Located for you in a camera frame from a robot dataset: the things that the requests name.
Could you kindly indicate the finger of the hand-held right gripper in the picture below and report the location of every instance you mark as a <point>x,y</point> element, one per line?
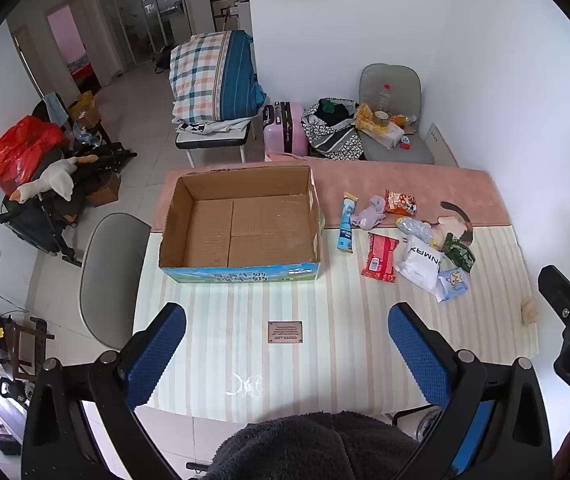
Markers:
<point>565,295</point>

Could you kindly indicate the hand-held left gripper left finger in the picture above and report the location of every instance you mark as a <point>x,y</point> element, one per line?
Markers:
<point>157,355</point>

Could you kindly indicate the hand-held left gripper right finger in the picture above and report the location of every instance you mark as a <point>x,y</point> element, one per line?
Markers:
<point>417,360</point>

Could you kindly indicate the small cartoon tissue pack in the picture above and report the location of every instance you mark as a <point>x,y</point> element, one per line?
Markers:
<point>452,284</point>

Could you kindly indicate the white soft packet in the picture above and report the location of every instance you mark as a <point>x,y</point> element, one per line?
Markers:
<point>420,265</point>

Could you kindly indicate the red packet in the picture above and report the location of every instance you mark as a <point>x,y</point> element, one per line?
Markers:
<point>380,257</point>

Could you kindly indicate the green packet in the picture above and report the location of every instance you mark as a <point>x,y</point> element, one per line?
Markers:
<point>457,255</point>

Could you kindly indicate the silver scrubber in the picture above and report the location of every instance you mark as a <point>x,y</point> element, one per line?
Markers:
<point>415,230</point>

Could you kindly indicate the blue tube packet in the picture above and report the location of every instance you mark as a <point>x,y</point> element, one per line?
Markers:
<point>346,230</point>

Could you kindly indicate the purple sock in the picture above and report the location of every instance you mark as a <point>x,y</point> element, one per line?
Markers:
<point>367,215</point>

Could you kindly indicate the orange snack packet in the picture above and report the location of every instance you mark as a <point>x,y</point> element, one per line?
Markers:
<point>400,203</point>

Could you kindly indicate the grey round-back chair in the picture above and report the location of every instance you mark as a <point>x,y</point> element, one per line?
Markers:
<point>112,270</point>

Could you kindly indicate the dark fleece clothing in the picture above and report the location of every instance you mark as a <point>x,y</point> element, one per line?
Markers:
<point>315,450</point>

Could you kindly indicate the dark wooden chair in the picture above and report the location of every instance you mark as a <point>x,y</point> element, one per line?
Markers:
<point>10,340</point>

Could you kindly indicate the brown cardboard box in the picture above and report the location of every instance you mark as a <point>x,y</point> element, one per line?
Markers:
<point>105,190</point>

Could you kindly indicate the black folded stroller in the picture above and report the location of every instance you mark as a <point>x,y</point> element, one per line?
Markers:
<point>40,220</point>

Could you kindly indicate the white leaning board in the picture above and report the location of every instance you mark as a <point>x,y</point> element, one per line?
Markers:
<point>442,147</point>

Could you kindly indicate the white goose plush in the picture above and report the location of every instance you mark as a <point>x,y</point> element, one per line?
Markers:
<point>57,180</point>

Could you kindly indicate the small red box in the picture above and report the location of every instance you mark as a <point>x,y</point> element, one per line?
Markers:
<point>405,142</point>

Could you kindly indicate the white bench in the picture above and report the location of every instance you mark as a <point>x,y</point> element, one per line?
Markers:
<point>215,140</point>

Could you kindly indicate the white wrapped package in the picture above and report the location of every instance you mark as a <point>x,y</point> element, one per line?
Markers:
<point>385,136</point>

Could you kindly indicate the white folded printed cloth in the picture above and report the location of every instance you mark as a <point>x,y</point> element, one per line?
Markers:
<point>205,126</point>

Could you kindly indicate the black white patterned bag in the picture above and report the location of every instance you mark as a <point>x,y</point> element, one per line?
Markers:
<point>332,135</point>

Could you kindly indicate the tape roll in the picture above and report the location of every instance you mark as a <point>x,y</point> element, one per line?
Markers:
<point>381,120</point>

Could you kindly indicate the red plastic bag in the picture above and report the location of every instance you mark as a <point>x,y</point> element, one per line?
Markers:
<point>22,150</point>

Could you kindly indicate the yellow plastic bag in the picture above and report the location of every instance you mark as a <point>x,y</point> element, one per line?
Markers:
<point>364,116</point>

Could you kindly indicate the yellow brown carton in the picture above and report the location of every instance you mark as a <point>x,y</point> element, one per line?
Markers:
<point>85,110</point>

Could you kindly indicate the pink suitcase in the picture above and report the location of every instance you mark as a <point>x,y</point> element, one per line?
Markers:
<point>290,130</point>

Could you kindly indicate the clear plastic bottle red cap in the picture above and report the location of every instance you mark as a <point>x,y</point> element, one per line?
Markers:
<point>384,100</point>

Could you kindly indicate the light blue cloth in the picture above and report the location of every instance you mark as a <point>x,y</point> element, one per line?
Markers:
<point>55,107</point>

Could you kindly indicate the grey cluttered chair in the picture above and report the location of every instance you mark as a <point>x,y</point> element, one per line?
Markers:
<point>390,75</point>

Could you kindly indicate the plaid folded bedding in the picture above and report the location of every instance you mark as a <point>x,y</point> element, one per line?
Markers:
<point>210,70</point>

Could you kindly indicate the white cabinet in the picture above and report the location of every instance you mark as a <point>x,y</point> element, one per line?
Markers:
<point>243,16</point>

